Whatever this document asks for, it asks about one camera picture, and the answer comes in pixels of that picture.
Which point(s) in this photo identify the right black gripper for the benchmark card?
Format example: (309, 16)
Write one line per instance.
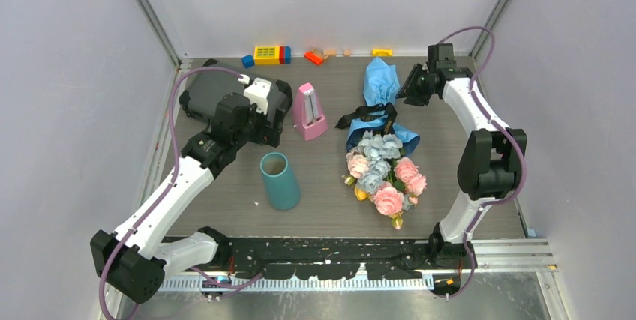
(408, 89)

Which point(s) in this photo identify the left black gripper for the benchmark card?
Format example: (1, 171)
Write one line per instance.
(267, 134)

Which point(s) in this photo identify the black ribbon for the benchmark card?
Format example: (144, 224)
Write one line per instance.
(371, 113)

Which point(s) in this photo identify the blue flower bouquet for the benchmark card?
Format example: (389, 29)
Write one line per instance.
(379, 167)

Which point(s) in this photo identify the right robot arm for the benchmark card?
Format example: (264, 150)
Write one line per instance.
(490, 168)

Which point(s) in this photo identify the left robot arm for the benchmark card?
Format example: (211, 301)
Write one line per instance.
(164, 208)

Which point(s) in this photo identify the teal vase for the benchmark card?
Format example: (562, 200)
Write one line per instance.
(281, 185)

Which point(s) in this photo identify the pink metronome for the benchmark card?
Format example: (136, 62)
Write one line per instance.
(308, 116)

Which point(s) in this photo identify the yellow arch toy block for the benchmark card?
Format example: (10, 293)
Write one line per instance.
(382, 52)

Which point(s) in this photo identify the blue toy cube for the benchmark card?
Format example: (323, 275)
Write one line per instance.
(248, 61)

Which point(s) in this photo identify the grey black case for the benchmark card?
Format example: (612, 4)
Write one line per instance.
(216, 97)

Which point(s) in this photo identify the red blue toy block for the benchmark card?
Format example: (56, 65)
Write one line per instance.
(285, 55)

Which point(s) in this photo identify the orange red toy block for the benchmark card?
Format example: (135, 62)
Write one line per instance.
(313, 58)

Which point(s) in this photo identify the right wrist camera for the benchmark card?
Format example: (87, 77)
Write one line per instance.
(441, 57)

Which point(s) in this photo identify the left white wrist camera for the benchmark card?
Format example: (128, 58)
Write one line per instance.
(257, 92)

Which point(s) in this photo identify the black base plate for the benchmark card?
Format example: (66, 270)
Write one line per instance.
(335, 258)

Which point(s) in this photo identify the aluminium frame rail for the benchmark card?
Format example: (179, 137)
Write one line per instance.
(496, 255)

